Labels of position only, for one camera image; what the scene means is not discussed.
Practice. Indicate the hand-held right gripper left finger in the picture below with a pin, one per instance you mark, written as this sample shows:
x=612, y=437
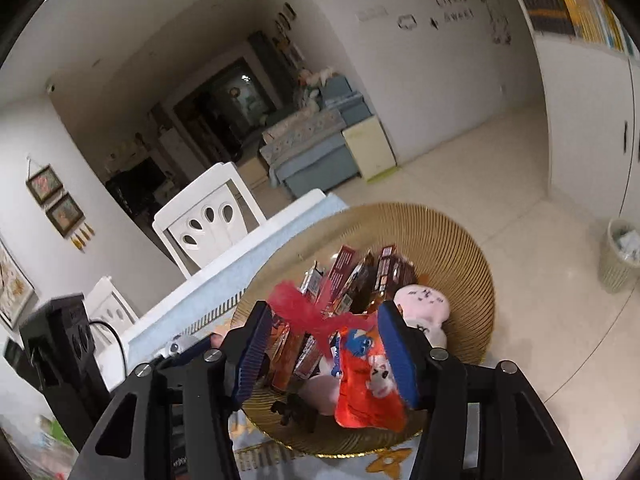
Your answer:
x=252, y=355

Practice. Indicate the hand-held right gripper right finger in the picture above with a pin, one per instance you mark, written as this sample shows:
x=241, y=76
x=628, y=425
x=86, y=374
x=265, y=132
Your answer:
x=397, y=355

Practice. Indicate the red orange plush doll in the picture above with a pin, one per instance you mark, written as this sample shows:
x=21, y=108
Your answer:
x=360, y=400

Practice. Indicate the small black toy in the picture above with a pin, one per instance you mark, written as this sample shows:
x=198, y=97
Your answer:
x=295, y=410

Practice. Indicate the dark red card box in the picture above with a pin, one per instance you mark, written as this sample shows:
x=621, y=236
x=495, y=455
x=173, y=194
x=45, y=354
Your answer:
x=342, y=272

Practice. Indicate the amber ribbed glass bowl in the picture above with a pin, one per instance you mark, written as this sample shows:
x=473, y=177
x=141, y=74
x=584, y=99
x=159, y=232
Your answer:
x=450, y=260

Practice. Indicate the white dining chair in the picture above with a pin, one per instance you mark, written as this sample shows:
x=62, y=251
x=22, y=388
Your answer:
x=107, y=307
x=210, y=220

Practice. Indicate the yellow hanging tassels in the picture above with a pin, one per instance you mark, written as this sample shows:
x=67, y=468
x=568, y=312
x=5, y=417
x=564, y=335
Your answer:
x=82, y=237

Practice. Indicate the patterned blue tablecloth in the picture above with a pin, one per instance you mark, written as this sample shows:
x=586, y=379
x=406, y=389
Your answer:
x=285, y=230

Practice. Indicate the small framed picture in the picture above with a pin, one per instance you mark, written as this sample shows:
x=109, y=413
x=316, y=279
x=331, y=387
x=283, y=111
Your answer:
x=45, y=183
x=65, y=215

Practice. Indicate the cream square board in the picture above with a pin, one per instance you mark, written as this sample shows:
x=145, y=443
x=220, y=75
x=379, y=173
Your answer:
x=370, y=150

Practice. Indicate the blue sofa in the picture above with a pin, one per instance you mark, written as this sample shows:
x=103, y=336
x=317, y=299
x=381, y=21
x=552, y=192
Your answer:
x=320, y=145

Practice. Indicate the beige waste basket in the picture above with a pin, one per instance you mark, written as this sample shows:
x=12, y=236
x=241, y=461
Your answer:
x=620, y=255

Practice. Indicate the dark glass cabinet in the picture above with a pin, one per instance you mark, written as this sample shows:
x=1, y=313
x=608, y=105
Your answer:
x=235, y=105

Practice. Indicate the plush toys on sofa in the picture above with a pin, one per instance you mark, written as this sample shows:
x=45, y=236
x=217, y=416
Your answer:
x=315, y=77

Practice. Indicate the white wardrobe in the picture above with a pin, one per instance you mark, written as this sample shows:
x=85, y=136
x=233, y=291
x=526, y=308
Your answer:
x=590, y=125

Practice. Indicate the row of books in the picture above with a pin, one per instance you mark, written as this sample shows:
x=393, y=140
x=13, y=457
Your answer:
x=575, y=10

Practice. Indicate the butterfly wall painting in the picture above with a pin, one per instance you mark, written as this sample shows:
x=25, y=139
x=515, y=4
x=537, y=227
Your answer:
x=12, y=285

